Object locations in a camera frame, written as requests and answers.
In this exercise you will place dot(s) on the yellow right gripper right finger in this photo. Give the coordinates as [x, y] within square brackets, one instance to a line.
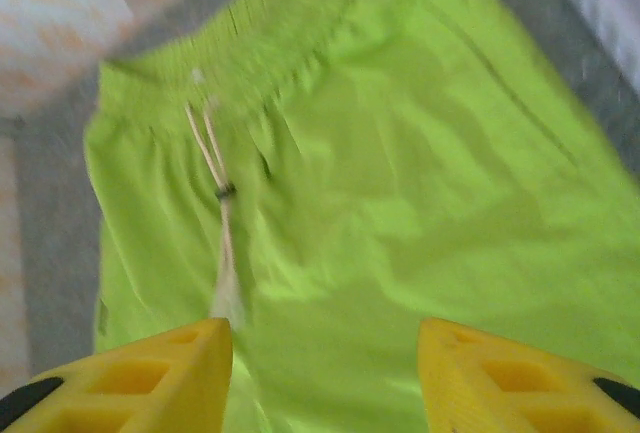
[500, 388]

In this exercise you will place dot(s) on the lime green shorts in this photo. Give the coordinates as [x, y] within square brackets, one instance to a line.
[410, 163]

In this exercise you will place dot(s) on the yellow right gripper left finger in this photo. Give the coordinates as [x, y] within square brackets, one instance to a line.
[165, 393]

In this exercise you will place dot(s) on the lavender plastic basket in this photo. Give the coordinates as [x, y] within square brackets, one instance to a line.
[607, 8]

